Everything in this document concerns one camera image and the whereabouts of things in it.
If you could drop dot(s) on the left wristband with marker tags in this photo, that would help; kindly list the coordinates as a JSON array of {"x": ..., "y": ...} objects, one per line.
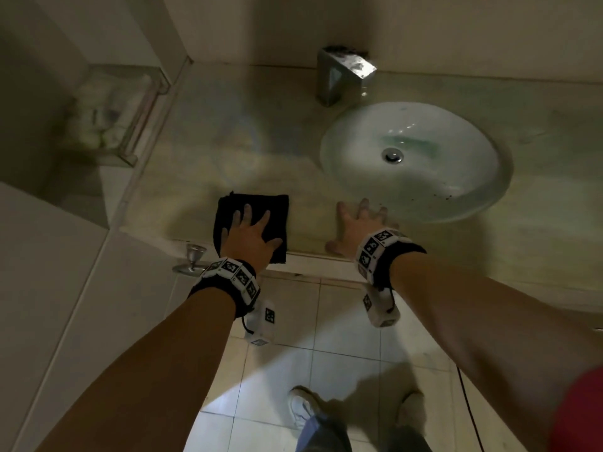
[{"x": 231, "y": 277}]

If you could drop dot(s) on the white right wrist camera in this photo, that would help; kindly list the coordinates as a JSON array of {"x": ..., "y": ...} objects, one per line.
[{"x": 381, "y": 308}]

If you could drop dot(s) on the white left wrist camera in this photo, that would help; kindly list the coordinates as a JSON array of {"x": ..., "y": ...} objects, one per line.
[{"x": 264, "y": 324}]

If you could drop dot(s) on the person's grey trouser leg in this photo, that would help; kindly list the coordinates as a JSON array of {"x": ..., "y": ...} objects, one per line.
[
  {"x": 322, "y": 435},
  {"x": 407, "y": 440}
]

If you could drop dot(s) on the person's right forearm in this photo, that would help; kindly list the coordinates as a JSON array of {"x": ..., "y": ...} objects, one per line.
[{"x": 480, "y": 324}]

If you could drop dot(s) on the wristband with marker tags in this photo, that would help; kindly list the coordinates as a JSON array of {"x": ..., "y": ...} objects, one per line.
[
  {"x": 377, "y": 251},
  {"x": 231, "y": 277}
]

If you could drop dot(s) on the person's left middle finger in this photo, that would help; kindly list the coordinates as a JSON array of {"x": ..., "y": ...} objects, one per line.
[{"x": 247, "y": 215}]

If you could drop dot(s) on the person's left thumb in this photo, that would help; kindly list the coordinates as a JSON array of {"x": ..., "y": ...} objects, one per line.
[{"x": 275, "y": 242}]

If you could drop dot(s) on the white round sink basin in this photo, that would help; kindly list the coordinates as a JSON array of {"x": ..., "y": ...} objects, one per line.
[{"x": 433, "y": 178}]

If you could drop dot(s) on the person's left hand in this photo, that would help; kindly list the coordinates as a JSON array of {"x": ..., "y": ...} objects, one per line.
[{"x": 247, "y": 242}]

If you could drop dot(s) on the person's right thumb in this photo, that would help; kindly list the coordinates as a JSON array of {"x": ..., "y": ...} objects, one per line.
[{"x": 333, "y": 248}]

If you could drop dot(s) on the clear towel shelf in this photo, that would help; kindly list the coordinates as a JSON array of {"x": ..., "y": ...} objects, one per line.
[{"x": 141, "y": 117}]

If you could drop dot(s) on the person's grey right trouser leg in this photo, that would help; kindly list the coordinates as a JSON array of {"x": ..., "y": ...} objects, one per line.
[{"x": 407, "y": 440}]

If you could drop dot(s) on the person's red sleeve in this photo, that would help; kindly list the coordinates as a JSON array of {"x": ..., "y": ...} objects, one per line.
[{"x": 582, "y": 414}]

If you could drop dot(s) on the square chrome faucet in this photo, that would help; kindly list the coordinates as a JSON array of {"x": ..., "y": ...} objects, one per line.
[{"x": 339, "y": 75}]

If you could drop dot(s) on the person's right middle finger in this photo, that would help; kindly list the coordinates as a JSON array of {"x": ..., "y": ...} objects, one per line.
[{"x": 363, "y": 208}]

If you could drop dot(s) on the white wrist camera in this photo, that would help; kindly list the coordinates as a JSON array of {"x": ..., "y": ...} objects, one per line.
[
  {"x": 381, "y": 308},
  {"x": 264, "y": 324}
]

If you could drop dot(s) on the person's white left shoe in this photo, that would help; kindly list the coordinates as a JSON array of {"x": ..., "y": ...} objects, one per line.
[{"x": 301, "y": 404}]

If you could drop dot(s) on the person's left forearm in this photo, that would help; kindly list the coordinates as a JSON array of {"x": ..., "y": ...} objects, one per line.
[{"x": 155, "y": 371}]

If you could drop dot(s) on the person's grey left trouser leg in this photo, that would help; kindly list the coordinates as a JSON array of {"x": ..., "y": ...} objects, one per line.
[{"x": 322, "y": 435}]

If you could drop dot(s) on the person's white right shoe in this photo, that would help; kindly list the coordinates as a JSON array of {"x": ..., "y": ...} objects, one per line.
[{"x": 412, "y": 408}]

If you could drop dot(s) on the metal funnel-shaped knob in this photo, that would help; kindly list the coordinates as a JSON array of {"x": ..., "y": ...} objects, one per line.
[{"x": 192, "y": 259}]

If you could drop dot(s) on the black cleaning cloth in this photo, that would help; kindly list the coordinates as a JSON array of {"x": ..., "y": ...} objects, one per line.
[{"x": 275, "y": 214}]

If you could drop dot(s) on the pile of white towels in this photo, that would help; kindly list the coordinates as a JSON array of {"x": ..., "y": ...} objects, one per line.
[{"x": 106, "y": 110}]

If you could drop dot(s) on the person's right hand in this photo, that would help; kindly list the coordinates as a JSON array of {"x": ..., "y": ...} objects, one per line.
[{"x": 352, "y": 235}]

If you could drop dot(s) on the right wristband with marker tags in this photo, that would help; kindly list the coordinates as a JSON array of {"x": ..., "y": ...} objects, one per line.
[{"x": 377, "y": 251}]

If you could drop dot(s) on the metal sink drain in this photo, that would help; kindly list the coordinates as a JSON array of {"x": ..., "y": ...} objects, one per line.
[{"x": 393, "y": 155}]

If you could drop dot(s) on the person's white shoe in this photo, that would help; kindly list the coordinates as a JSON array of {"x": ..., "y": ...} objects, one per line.
[
  {"x": 412, "y": 408},
  {"x": 301, "y": 404}
]

